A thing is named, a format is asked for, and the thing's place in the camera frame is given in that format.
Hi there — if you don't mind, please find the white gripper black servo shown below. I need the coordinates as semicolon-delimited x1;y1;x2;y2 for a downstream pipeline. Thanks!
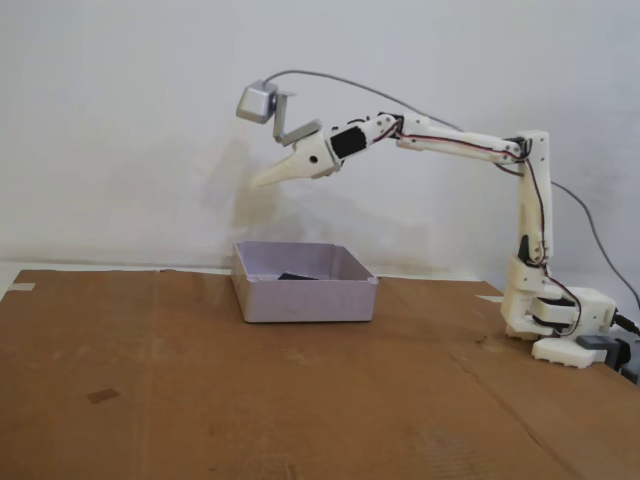
252;123;372;191

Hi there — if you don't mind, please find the pale plastic open box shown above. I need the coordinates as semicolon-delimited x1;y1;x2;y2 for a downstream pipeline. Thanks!
231;240;380;325

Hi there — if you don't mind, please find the silver webcam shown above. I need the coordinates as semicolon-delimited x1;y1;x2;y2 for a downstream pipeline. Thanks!
235;79;281;124

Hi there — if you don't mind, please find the brown cardboard sheet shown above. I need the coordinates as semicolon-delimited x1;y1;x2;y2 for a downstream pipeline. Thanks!
0;268;640;480

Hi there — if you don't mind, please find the gray and black table clamp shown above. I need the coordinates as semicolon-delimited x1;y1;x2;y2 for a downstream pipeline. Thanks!
577;334;640;386

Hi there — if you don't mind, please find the gray webcam mount bracket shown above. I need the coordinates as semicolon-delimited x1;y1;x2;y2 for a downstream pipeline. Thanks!
269;89;324;149

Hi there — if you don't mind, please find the gray webcam cable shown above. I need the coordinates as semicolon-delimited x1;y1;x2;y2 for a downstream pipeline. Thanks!
262;69;640;307

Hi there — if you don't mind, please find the black power cable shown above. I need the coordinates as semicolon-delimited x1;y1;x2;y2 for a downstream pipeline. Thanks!
614;310;640;337

